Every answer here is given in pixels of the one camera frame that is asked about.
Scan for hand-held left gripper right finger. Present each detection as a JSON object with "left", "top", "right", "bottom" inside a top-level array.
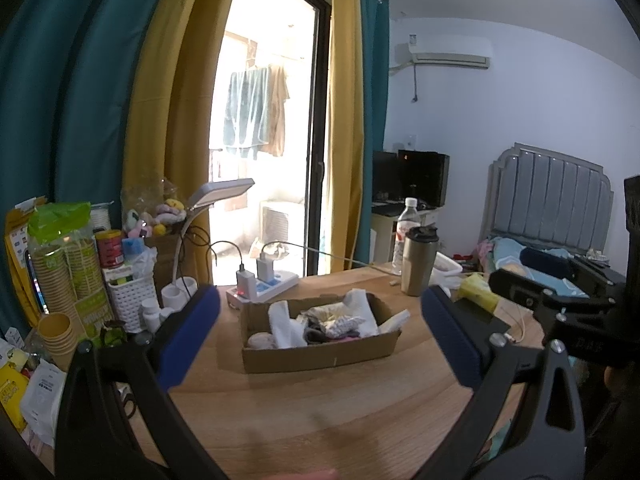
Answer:
[{"left": 415, "top": 285, "right": 586, "bottom": 480}]

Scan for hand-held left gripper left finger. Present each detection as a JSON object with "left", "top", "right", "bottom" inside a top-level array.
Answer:
[{"left": 54, "top": 284, "right": 230, "bottom": 480}]

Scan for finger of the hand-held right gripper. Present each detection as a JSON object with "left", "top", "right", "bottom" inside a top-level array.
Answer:
[
  {"left": 489, "top": 269, "right": 616, "bottom": 313},
  {"left": 520, "top": 247, "right": 616, "bottom": 296}
]

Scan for cardboard box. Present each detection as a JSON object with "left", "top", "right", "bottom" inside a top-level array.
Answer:
[{"left": 240, "top": 292, "right": 403, "bottom": 375}]

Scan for person's right hand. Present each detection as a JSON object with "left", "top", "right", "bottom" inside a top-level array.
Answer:
[{"left": 603, "top": 366, "right": 630, "bottom": 401}]

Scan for blue printed blanket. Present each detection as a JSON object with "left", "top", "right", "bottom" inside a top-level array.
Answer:
[{"left": 487, "top": 237, "right": 591, "bottom": 301}]

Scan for yellow tissue pack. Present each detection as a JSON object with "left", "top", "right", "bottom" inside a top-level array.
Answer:
[{"left": 460, "top": 274, "right": 501, "bottom": 313}]

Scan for white pill bottle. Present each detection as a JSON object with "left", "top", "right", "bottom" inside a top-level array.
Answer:
[{"left": 141, "top": 298, "right": 162, "bottom": 332}]

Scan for grey bed headboard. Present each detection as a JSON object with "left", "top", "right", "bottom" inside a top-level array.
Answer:
[{"left": 480, "top": 143, "right": 615, "bottom": 261}]

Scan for white perforated basket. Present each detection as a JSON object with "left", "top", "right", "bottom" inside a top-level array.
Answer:
[{"left": 107, "top": 270, "right": 157, "bottom": 333}]

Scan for white plastic container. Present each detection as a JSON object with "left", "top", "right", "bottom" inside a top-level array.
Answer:
[{"left": 432, "top": 251, "right": 463, "bottom": 288}]

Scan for small green object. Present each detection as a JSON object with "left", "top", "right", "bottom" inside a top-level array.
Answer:
[{"left": 102, "top": 320, "right": 126, "bottom": 348}]

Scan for steel tumbler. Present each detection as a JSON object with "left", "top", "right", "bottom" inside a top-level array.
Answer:
[{"left": 401, "top": 226, "right": 440, "bottom": 297}]

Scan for black scissors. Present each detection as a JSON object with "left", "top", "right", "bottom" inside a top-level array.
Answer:
[{"left": 120, "top": 385, "right": 139, "bottom": 419}]

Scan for white power strip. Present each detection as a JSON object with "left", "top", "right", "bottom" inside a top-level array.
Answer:
[{"left": 226, "top": 270, "right": 301, "bottom": 311}]

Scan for red can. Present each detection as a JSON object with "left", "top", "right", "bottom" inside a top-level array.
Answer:
[{"left": 95, "top": 229, "right": 125, "bottom": 268}]

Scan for white computer desk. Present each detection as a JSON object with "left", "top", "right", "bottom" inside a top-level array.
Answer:
[{"left": 370, "top": 200, "right": 443, "bottom": 266}]

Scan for clear water bottle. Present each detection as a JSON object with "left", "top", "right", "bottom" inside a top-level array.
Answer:
[{"left": 392, "top": 197, "right": 422, "bottom": 276}]

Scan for bag of plush toys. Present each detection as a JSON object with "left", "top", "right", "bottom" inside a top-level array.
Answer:
[{"left": 121, "top": 177, "right": 188, "bottom": 238}]

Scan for stack of tan paper cups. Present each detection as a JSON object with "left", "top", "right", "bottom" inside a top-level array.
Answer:
[{"left": 37, "top": 312, "right": 78, "bottom": 371}]

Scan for outdoor air conditioner unit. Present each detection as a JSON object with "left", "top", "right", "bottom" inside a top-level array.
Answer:
[{"left": 260, "top": 200, "right": 305, "bottom": 256}]

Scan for black monitor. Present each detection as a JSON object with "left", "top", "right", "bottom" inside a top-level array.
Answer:
[
  {"left": 397, "top": 149, "right": 451, "bottom": 208},
  {"left": 372, "top": 151, "right": 401, "bottom": 201}
]

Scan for green bag of paper cups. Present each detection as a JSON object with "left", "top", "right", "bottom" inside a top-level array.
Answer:
[{"left": 27, "top": 202, "right": 113, "bottom": 336}]

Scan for white desk lamp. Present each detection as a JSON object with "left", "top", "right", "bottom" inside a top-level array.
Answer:
[{"left": 161, "top": 178, "right": 256, "bottom": 311}]

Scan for white packet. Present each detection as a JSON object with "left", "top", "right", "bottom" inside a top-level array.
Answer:
[{"left": 20, "top": 360, "right": 66, "bottom": 448}]

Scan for yellow packet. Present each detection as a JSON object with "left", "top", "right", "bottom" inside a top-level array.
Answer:
[{"left": 0, "top": 362, "right": 31, "bottom": 431}]

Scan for yellow snack bag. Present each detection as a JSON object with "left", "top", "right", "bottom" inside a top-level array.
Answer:
[{"left": 4, "top": 197, "right": 48, "bottom": 326}]

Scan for yellow curtain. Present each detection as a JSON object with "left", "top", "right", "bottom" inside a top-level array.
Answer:
[
  {"left": 121, "top": 0, "right": 246, "bottom": 286},
  {"left": 325, "top": 0, "right": 366, "bottom": 276}
]

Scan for white air conditioner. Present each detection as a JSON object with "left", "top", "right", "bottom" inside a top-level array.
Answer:
[{"left": 407, "top": 35, "right": 492, "bottom": 71}]

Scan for blue hanging towel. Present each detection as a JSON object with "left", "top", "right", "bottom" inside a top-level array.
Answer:
[{"left": 222, "top": 67, "right": 273, "bottom": 161}]

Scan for beige hanging towel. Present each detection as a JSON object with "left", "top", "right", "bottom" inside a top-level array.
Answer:
[{"left": 262, "top": 64, "right": 291, "bottom": 158}]

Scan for teal curtain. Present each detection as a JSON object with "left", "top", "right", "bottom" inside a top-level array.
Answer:
[
  {"left": 0, "top": 0, "right": 181, "bottom": 241},
  {"left": 357, "top": 0, "right": 391, "bottom": 216}
]

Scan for white cable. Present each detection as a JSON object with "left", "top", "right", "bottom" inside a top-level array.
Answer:
[{"left": 500, "top": 305, "right": 536, "bottom": 343}]

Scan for black charger cable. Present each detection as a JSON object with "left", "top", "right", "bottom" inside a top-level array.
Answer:
[{"left": 207, "top": 241, "right": 246, "bottom": 273}]

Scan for grey charger cable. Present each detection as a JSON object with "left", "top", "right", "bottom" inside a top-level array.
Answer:
[{"left": 262, "top": 242, "right": 401, "bottom": 273}]

